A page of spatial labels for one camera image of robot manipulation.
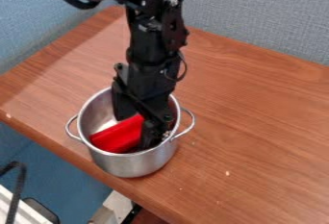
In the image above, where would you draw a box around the red block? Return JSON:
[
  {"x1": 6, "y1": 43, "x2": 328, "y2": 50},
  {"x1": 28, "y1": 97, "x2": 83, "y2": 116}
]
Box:
[{"x1": 89, "y1": 114, "x2": 145, "y2": 154}]

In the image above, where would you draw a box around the black cable loop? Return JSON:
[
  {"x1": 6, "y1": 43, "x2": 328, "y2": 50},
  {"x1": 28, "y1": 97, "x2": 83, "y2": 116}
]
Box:
[{"x1": 0, "y1": 161, "x2": 28, "y2": 224}]

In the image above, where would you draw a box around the white box under table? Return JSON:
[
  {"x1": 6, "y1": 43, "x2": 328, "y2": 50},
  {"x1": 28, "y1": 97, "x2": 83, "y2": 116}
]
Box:
[{"x1": 87, "y1": 190, "x2": 133, "y2": 224}]

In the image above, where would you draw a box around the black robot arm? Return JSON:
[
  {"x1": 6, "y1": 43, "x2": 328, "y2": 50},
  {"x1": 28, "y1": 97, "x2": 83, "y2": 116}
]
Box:
[{"x1": 63, "y1": 0, "x2": 189, "y2": 149}]

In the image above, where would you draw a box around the stainless steel metal pot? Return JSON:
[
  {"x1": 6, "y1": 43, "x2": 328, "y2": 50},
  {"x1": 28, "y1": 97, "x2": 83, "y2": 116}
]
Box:
[{"x1": 66, "y1": 88, "x2": 196, "y2": 178}]

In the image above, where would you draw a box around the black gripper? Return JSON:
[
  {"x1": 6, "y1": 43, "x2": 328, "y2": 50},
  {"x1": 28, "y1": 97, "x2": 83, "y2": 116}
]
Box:
[{"x1": 113, "y1": 59, "x2": 188, "y2": 150}]

